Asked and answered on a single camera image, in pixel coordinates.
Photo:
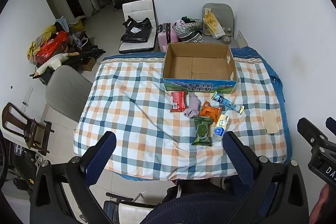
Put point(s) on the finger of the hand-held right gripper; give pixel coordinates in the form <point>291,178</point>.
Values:
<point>311,133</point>
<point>332,125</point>

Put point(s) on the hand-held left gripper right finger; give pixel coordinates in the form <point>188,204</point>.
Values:
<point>237,158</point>

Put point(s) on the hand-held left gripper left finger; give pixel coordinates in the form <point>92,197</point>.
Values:
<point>101,158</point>

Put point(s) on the yellow white packet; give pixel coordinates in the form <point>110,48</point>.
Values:
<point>221,127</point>

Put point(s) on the green snack packet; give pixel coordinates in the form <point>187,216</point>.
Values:
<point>202,132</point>

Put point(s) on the orange snack packet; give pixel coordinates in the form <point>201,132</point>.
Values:
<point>211,112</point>

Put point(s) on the long blue packet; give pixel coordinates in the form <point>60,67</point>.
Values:
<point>225,102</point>

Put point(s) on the purple sock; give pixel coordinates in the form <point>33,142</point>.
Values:
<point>193,108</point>

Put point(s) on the red snack packet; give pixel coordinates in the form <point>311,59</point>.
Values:
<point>178,102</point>

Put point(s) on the person's right forearm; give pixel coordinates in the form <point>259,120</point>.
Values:
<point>324,205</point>

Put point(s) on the plaid blanket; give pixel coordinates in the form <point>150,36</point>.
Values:
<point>136,119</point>

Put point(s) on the person's dark sweater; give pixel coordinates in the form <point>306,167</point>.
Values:
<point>204,208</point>

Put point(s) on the empty grey chair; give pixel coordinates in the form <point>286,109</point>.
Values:
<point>67,92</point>

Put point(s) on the brown wooden chair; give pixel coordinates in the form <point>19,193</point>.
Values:
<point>23,125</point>

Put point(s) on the small cardboard floor box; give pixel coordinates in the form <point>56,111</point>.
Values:
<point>88,64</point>

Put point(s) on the white goose plush toy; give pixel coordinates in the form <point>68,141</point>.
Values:
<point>53,62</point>

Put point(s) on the white leaning board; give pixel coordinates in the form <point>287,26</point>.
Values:
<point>242,39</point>

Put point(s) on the tape roll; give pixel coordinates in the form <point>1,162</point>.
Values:
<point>226,39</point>

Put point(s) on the black plastic bag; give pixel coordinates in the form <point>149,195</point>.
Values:
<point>136,29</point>

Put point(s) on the yellow snack bag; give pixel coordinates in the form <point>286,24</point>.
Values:
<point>213,23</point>

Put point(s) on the black white patterned bag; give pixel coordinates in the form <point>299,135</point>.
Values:
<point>187,29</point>

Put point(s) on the pink suitcase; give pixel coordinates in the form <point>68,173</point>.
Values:
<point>165,33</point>

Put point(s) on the grey chair with clutter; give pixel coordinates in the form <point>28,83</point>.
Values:
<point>225,14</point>

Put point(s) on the white padded chair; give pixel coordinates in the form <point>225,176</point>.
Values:
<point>137,8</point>

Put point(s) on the black frame equipment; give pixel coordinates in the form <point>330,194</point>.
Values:
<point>84,49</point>

